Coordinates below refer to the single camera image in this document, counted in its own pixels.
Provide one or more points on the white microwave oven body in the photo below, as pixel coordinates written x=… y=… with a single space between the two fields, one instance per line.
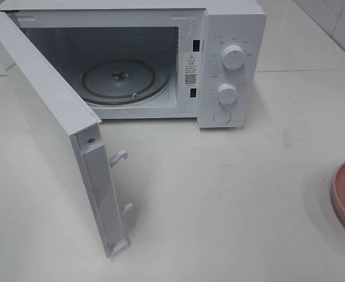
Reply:
x=74 y=35

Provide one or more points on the round white door button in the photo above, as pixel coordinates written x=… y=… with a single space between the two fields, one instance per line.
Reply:
x=222 y=116

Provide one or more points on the white microwave door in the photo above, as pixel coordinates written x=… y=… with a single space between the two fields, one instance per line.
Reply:
x=68 y=134

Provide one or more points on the white timer knob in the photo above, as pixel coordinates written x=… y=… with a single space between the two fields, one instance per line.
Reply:
x=227 y=93

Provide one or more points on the glass microwave turntable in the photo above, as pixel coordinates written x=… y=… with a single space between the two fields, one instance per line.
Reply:
x=128 y=76

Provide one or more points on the upper white power knob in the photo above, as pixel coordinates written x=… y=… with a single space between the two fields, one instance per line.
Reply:
x=232 y=56

